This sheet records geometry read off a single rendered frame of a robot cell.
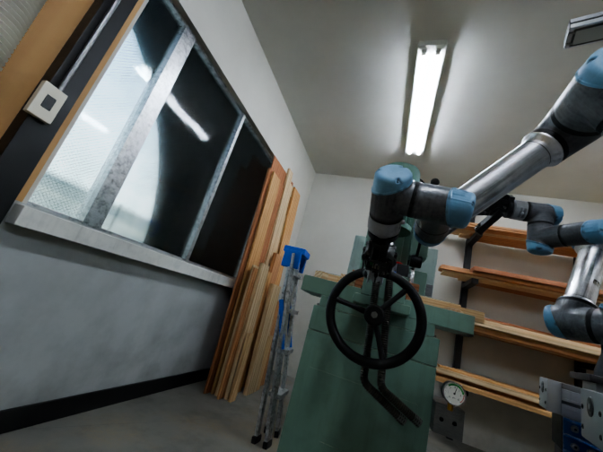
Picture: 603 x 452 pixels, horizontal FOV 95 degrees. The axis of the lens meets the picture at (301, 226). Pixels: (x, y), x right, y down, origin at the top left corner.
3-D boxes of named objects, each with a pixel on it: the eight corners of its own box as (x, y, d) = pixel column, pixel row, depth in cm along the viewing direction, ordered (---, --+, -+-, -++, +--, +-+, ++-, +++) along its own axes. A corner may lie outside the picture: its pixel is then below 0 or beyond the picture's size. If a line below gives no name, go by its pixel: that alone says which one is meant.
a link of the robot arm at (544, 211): (565, 223, 96) (565, 202, 99) (528, 218, 99) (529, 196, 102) (552, 230, 103) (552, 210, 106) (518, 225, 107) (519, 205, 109)
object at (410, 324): (318, 305, 104) (321, 294, 105) (327, 308, 123) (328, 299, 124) (433, 337, 92) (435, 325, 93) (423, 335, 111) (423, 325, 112)
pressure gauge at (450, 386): (441, 408, 80) (443, 378, 82) (437, 405, 83) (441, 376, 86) (465, 417, 78) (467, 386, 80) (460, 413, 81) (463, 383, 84)
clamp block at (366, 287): (359, 293, 93) (364, 267, 95) (360, 297, 105) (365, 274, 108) (406, 305, 88) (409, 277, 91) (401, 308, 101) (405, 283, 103)
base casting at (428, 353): (306, 327, 102) (312, 303, 105) (327, 327, 155) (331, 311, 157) (438, 368, 89) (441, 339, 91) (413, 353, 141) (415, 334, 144)
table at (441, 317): (293, 285, 99) (298, 269, 101) (310, 294, 127) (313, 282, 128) (485, 335, 81) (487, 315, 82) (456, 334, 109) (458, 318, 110)
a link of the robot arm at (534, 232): (556, 247, 91) (557, 216, 94) (519, 250, 101) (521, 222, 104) (572, 255, 93) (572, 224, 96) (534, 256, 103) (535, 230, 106)
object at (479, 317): (336, 286, 120) (337, 277, 121) (336, 286, 122) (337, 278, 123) (484, 324, 103) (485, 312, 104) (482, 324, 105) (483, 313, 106)
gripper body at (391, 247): (359, 274, 71) (363, 239, 63) (365, 251, 77) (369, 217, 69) (390, 281, 68) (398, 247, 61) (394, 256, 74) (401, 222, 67)
